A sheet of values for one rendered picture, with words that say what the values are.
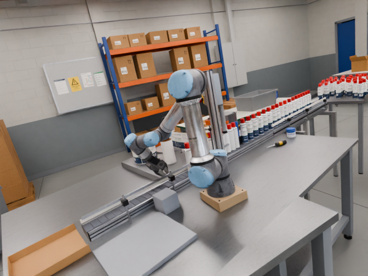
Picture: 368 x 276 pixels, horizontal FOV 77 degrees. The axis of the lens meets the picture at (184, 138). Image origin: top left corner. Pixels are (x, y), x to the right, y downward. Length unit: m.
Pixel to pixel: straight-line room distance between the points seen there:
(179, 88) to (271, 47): 7.72
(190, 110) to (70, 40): 5.06
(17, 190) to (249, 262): 4.04
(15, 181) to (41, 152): 1.49
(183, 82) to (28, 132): 5.07
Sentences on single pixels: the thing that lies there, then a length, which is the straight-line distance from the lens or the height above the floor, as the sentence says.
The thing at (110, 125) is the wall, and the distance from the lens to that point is 5.88.
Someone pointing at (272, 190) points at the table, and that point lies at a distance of 1.35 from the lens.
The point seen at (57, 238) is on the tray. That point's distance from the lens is 1.46.
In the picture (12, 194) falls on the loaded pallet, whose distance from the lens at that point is 4.60.
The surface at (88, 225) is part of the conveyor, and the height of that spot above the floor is 0.88.
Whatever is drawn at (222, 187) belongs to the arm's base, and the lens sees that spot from 1.22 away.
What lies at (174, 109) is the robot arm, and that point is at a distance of 1.22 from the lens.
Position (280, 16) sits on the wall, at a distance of 9.11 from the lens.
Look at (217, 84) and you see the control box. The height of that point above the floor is 1.41.
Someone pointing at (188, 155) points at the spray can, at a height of 1.00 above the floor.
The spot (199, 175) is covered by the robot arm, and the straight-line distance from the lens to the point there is 1.06.
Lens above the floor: 1.50
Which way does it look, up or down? 15 degrees down
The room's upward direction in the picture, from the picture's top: 12 degrees counter-clockwise
